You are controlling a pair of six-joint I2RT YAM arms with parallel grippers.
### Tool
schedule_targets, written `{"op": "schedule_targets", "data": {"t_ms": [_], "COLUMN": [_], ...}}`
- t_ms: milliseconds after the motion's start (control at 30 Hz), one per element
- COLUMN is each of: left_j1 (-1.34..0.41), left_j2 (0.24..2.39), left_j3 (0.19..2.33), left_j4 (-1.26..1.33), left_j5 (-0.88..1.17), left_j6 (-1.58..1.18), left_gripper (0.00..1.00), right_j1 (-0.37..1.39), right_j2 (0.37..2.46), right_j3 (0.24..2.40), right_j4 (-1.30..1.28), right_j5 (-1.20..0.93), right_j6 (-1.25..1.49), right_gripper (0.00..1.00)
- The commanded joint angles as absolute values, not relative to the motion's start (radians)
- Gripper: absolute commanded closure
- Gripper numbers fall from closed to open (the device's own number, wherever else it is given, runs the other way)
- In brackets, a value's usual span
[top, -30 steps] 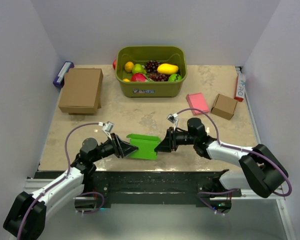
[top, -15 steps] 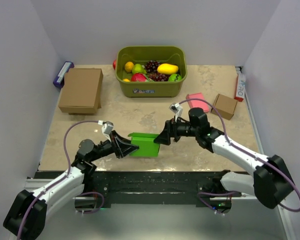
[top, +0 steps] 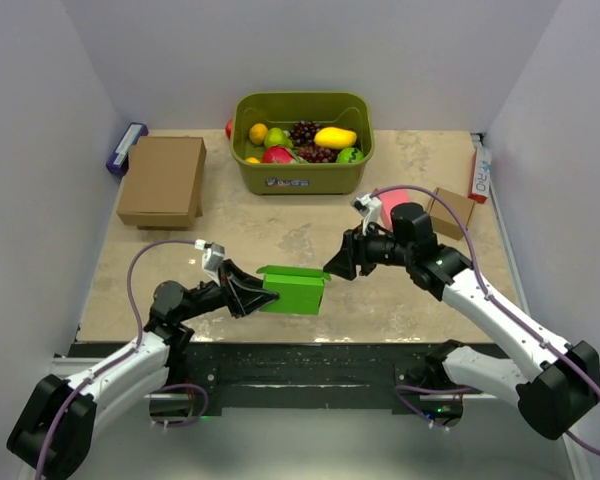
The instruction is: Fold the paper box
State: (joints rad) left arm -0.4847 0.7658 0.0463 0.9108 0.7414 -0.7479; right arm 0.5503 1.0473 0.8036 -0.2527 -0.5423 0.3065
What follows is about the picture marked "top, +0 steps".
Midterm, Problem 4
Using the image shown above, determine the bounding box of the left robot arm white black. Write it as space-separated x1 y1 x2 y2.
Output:
6 260 279 479

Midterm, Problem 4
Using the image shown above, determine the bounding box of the dark grapes lower bunch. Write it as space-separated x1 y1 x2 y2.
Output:
296 145 340 163

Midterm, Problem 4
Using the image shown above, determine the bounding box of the green pear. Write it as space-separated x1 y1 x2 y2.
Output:
263 127 293 149

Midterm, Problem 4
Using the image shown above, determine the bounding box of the red dragon fruit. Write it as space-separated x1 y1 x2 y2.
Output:
261 145 299 164

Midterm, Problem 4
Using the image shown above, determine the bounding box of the yellow mango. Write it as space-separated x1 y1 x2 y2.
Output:
313 127 357 150

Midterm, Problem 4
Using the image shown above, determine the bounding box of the dark grapes bunch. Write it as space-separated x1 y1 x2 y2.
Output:
289 120 322 147
296 145 340 163

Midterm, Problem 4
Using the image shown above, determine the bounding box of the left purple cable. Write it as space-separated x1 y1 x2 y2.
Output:
33 238 206 480

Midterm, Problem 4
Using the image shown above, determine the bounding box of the red fruit behind bin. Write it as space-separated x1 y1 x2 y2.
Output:
225 118 233 140

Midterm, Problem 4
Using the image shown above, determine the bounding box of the pink box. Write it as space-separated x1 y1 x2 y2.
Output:
373 189 411 231

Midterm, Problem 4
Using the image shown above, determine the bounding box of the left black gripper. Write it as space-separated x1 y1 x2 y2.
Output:
177 259 278 323

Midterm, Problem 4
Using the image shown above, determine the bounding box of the dark grapes upper bunch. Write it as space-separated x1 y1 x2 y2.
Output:
289 120 322 147

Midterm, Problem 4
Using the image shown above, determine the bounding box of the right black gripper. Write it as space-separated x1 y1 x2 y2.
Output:
324 218 414 280

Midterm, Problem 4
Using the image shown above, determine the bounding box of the small brown cardboard box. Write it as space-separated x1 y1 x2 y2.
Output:
427 187 476 240

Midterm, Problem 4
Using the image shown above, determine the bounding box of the large brown cardboard box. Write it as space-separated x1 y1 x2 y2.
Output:
116 136 206 230

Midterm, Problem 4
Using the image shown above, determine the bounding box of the green round fruit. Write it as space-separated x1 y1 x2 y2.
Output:
336 147 364 164

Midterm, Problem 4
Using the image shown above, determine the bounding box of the purple white box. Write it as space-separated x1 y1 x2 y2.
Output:
106 122 149 178

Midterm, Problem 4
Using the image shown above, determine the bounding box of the olive green plastic bin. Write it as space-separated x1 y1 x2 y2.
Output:
230 91 374 195

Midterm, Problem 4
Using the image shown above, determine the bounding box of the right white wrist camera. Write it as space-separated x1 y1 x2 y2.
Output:
350 193 382 235

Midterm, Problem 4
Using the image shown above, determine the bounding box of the red white box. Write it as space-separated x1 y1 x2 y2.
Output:
468 146 492 204

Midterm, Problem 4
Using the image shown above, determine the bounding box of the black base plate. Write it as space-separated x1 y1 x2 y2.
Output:
69 341 484 417

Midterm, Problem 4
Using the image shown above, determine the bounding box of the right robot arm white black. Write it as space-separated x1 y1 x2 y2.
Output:
324 195 600 440

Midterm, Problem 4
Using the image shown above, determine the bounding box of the green paper box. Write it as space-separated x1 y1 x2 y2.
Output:
257 265 331 315

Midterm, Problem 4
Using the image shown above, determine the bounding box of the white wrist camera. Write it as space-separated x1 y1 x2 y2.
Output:
194 239 225 284
350 193 382 235

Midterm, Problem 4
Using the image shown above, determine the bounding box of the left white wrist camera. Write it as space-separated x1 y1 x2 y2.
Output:
194 239 225 284

